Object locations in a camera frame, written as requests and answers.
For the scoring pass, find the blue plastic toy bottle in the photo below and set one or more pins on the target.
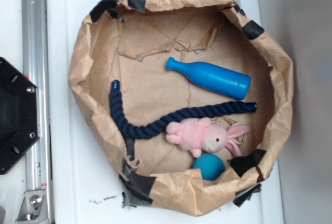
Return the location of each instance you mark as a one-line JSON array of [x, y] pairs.
[[212, 77]]

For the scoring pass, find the metal corner bracket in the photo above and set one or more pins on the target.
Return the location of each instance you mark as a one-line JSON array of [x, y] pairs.
[[34, 207]]

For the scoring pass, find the brown paper bag bin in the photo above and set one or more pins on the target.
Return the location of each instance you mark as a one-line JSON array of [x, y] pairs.
[[130, 41]]

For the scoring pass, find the teal felt ball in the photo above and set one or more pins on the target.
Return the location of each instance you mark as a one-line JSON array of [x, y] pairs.
[[210, 165]]

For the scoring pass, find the aluminium extrusion rail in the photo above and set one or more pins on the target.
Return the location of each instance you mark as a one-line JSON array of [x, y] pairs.
[[35, 66]]

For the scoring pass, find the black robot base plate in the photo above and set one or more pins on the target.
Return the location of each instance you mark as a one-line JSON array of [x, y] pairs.
[[19, 118]]

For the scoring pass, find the pink plush bunny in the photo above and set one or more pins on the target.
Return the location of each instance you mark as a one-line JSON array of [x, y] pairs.
[[198, 135]]

